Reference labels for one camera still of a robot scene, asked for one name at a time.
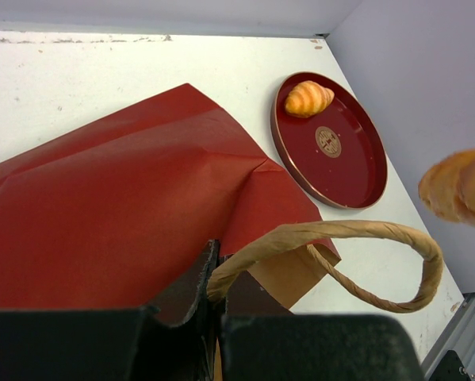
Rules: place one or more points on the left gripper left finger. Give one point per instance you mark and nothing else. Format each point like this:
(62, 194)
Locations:
(171, 337)

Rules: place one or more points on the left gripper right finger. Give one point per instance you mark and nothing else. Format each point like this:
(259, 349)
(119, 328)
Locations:
(262, 340)

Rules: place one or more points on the red paper bag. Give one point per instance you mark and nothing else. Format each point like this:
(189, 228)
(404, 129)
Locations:
(112, 213)

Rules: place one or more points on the long orange bread loaf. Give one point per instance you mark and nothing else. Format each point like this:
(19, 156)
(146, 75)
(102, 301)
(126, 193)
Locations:
(448, 188)

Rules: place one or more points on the fake croissant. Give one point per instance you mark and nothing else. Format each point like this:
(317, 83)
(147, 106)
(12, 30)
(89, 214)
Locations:
(307, 99)

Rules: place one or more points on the red round tray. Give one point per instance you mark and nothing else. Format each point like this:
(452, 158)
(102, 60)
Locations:
(337, 155)

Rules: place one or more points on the aluminium rail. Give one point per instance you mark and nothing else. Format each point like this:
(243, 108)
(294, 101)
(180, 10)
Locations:
(453, 354)

